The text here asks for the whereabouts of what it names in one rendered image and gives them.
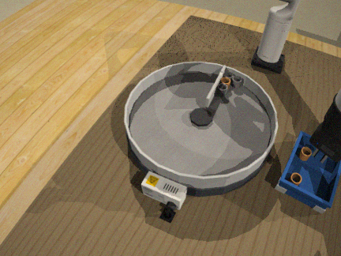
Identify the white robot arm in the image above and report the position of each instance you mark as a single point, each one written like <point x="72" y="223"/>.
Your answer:
<point x="276" y="30"/>

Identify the bronze bushing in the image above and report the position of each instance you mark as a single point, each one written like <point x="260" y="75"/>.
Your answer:
<point x="307" y="154"/>
<point x="297" y="177"/>
<point x="225" y="80"/>

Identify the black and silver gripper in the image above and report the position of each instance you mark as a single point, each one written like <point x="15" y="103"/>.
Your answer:
<point x="329" y="143"/>

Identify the grey metal bushing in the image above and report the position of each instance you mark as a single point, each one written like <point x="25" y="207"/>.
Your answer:
<point x="228" y="74"/>
<point x="236" y="81"/>
<point x="221" y="89"/>

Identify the blue crate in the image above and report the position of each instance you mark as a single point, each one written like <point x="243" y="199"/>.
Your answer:
<point x="319" y="180"/>

